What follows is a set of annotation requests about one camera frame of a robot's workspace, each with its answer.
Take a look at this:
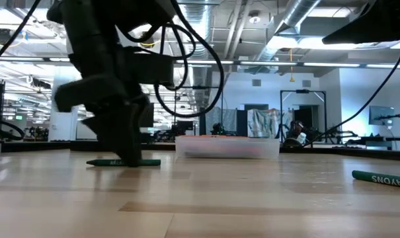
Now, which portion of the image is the black frame rig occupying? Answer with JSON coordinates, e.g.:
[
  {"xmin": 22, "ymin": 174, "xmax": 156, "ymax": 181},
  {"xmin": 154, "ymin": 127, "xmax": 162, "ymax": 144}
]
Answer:
[
  {"xmin": 174, "ymin": 85, "xmax": 225, "ymax": 137},
  {"xmin": 279, "ymin": 89, "xmax": 327, "ymax": 139}
]

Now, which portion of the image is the green crayon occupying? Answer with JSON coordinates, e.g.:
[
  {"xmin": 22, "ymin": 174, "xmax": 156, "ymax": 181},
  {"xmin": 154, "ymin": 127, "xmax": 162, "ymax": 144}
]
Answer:
[
  {"xmin": 86, "ymin": 159, "xmax": 162, "ymax": 167},
  {"xmin": 351, "ymin": 170, "xmax": 400, "ymax": 190}
]

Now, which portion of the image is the silver ventilation duct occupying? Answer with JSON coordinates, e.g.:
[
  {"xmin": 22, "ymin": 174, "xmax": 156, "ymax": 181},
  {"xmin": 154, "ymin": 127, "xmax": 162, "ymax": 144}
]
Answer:
[
  {"xmin": 178, "ymin": 0, "xmax": 214, "ymax": 106},
  {"xmin": 252, "ymin": 0, "xmax": 321, "ymax": 63}
]

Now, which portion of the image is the round ceiling sensor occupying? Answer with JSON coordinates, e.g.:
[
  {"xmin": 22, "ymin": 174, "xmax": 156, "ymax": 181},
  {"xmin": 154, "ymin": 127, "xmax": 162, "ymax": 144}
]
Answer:
[{"xmin": 248, "ymin": 9, "xmax": 262, "ymax": 24}]

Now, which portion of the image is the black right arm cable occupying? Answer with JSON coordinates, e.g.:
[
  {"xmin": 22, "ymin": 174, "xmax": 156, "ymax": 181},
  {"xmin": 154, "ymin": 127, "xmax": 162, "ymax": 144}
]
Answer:
[{"xmin": 301, "ymin": 36, "xmax": 400, "ymax": 147}]

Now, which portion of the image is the clear box with orange lid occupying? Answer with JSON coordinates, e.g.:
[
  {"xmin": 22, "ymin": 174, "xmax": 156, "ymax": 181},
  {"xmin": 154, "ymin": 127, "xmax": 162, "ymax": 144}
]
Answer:
[{"xmin": 175, "ymin": 134, "xmax": 281, "ymax": 159}]

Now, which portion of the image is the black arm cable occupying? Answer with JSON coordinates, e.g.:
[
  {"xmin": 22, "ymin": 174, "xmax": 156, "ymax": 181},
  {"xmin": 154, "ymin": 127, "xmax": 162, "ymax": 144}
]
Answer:
[
  {"xmin": 301, "ymin": 36, "xmax": 400, "ymax": 147},
  {"xmin": 118, "ymin": 0, "xmax": 225, "ymax": 119}
]

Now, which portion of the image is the black hanging cable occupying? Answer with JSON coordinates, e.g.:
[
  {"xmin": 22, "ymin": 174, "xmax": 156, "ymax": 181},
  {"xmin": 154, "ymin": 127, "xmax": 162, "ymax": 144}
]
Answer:
[{"xmin": 0, "ymin": 0, "xmax": 42, "ymax": 69}]

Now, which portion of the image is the black monitor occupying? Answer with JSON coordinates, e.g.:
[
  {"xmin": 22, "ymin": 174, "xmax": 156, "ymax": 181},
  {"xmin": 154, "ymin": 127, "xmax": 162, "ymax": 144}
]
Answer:
[{"xmin": 141, "ymin": 102, "xmax": 155, "ymax": 128}]

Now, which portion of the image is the pale tarp cover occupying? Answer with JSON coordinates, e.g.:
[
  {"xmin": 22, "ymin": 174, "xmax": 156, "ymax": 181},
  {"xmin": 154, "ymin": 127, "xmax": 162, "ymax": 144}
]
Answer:
[
  {"xmin": 247, "ymin": 108, "xmax": 294, "ymax": 139},
  {"xmin": 204, "ymin": 106, "xmax": 237, "ymax": 136}
]

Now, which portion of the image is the black hose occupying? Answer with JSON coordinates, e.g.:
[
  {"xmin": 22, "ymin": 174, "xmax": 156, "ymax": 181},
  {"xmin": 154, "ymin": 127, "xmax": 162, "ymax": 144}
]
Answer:
[{"xmin": 0, "ymin": 117, "xmax": 24, "ymax": 141}]

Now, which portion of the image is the white column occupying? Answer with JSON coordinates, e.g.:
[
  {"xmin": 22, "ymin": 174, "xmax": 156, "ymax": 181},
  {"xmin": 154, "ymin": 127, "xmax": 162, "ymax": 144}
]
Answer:
[{"xmin": 49, "ymin": 74, "xmax": 79, "ymax": 142}]

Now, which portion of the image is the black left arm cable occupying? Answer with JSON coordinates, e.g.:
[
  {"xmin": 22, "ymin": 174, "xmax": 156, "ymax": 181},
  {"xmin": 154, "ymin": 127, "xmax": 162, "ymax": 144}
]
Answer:
[{"xmin": 118, "ymin": 0, "xmax": 225, "ymax": 119}]

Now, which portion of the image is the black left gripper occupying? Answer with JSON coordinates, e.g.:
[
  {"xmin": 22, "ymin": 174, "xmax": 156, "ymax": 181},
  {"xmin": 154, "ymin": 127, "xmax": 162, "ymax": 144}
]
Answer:
[{"xmin": 54, "ymin": 76, "xmax": 151, "ymax": 167}]

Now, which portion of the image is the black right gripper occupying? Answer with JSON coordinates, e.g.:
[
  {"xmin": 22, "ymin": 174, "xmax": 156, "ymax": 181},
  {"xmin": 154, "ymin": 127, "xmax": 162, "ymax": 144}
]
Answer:
[{"xmin": 321, "ymin": 0, "xmax": 400, "ymax": 46}]

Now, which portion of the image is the ceiling light strip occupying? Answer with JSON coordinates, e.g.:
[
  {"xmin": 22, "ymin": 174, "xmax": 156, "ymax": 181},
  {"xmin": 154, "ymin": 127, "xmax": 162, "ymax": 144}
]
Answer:
[
  {"xmin": 301, "ymin": 61, "xmax": 361, "ymax": 68},
  {"xmin": 175, "ymin": 59, "xmax": 235, "ymax": 65}
]

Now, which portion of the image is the wall monitor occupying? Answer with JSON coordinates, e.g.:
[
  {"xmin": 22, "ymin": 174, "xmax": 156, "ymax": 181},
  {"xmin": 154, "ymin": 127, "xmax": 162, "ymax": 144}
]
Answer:
[{"xmin": 368, "ymin": 105, "xmax": 396, "ymax": 126}]

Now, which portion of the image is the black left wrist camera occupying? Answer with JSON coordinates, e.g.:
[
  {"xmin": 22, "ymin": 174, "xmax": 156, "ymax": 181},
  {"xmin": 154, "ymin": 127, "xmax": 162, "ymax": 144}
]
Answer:
[{"xmin": 132, "ymin": 54, "xmax": 175, "ymax": 88}]

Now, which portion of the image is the person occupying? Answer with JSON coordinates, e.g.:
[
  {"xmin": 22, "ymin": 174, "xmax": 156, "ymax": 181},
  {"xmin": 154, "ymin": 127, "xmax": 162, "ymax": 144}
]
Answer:
[{"xmin": 290, "ymin": 120, "xmax": 307, "ymax": 137}]

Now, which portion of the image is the round black ceiling device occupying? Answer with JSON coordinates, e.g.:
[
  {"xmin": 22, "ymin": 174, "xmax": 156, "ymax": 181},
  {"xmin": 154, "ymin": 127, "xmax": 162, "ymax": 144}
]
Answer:
[{"xmin": 0, "ymin": 28, "xmax": 15, "ymax": 46}]

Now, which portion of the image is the yellow hanging cord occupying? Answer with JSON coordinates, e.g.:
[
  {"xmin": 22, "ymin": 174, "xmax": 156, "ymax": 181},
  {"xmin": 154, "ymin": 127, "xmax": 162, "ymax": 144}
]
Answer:
[{"xmin": 288, "ymin": 48, "xmax": 296, "ymax": 83}]

